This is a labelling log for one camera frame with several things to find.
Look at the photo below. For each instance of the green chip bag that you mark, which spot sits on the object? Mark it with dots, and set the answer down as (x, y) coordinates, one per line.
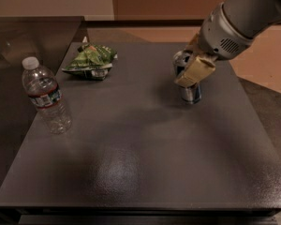
(93, 62)

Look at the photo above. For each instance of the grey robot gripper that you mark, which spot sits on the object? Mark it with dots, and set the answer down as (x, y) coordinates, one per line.
(217, 37)

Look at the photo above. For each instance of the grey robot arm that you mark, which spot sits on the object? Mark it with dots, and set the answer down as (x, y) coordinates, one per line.
(249, 17)

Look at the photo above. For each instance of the blue silver redbull can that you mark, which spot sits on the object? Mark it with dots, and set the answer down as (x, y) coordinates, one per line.
(190, 93)

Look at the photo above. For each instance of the clear plastic water bottle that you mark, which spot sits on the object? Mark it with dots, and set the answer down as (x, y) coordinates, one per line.
(44, 92)

